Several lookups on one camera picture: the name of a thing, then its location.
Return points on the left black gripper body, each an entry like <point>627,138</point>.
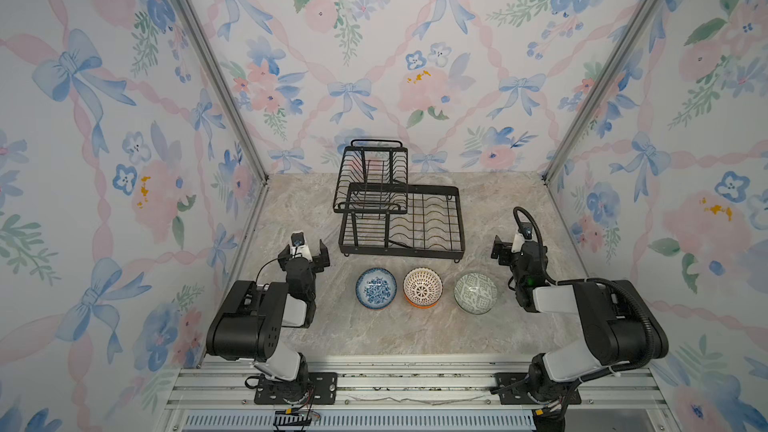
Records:
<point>303,259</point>

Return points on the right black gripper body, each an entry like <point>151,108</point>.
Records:
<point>517,254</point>

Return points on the green patterned bowl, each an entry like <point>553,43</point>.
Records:
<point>475,293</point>

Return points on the blue floral bowl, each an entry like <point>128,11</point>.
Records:
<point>376,288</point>

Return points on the white brown lattice bowl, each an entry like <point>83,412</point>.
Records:
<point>422,287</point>

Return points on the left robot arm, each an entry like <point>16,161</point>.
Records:
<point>249,322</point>

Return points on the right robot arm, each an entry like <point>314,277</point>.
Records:
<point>619,332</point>

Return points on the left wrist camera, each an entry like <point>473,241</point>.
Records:
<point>298,245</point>

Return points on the black wire dish rack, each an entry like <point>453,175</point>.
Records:
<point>384,214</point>

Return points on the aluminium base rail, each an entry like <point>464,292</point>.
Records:
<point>359,393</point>

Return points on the left aluminium corner post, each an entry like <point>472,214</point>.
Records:
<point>204,51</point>

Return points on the aluminium corner post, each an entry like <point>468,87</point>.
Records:
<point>624,47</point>
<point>204,51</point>

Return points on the right aluminium corner post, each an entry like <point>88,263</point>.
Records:
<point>624,47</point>

